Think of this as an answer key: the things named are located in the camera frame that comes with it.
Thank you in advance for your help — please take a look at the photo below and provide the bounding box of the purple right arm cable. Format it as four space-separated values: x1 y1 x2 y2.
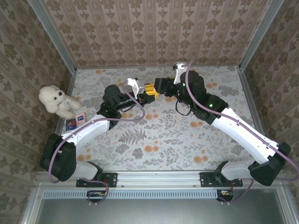
181 59 299 206

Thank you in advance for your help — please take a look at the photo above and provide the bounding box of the white teddy bear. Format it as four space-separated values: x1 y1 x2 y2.
38 85 83 119

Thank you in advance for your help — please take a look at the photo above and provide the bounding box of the slotted grey cable duct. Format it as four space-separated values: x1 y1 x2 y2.
43 189 234 199

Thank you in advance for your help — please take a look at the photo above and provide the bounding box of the small pink box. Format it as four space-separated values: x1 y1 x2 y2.
75 112 87 126

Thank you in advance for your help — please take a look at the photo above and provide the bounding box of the grey metal sheet panel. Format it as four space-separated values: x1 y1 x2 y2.
22 186 299 224

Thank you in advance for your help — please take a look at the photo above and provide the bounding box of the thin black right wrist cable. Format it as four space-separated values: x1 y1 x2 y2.
175 100 192 117

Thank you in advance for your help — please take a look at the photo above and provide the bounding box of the floral patterned tablecloth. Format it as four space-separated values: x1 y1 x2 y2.
50 66 269 173

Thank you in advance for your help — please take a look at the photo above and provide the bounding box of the aluminium mounting rail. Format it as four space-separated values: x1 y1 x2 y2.
35 169 287 190

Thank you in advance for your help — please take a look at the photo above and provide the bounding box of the dark printed card packet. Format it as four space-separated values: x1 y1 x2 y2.
66 119 78 131

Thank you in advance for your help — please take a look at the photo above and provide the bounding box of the aluminium frame post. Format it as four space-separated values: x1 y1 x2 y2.
238 0 285 70
27 0 78 73

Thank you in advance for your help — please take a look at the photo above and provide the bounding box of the small circuit board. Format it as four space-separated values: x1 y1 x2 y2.
86 190 106 202
216 189 234 202

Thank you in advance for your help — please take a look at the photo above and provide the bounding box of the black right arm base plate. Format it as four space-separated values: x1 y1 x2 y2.
200 172 243 188

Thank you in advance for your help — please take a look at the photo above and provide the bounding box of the aluminium side rail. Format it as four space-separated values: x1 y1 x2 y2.
238 66 277 170
43 69 78 172

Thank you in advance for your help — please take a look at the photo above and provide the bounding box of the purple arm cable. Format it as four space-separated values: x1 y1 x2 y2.
181 59 299 206
48 81 146 207

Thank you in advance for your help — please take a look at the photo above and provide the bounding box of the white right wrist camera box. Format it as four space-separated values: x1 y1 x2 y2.
172 62 188 85

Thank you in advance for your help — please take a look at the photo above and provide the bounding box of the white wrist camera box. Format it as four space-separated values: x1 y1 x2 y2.
127 78 146 94
172 62 188 85

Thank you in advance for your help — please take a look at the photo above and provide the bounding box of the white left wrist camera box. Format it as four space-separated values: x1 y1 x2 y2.
127 78 146 94

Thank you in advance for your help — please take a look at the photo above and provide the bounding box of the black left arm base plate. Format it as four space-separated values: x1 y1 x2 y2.
76 172 118 188

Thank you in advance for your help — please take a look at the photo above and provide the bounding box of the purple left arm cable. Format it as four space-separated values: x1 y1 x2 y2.
48 81 146 207

